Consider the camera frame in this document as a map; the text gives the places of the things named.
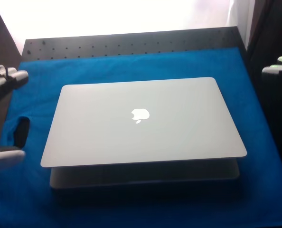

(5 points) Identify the blue fabric cloth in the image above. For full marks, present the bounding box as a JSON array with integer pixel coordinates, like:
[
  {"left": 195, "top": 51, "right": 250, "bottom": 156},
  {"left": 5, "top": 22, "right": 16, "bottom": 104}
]
[{"left": 0, "top": 47, "right": 282, "bottom": 228}]

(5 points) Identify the silver laptop with apple logo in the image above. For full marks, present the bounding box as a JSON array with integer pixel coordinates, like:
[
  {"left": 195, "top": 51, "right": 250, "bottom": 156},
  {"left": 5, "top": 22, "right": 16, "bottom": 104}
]
[{"left": 39, "top": 76, "right": 248, "bottom": 190}]

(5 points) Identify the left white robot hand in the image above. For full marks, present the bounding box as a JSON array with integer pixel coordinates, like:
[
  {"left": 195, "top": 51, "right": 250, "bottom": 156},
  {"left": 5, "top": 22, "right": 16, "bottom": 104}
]
[{"left": 0, "top": 63, "right": 29, "bottom": 176}]

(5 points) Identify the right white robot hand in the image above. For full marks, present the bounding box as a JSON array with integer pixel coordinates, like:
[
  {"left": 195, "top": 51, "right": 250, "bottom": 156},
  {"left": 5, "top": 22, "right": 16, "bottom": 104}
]
[{"left": 261, "top": 55, "right": 282, "bottom": 79}]

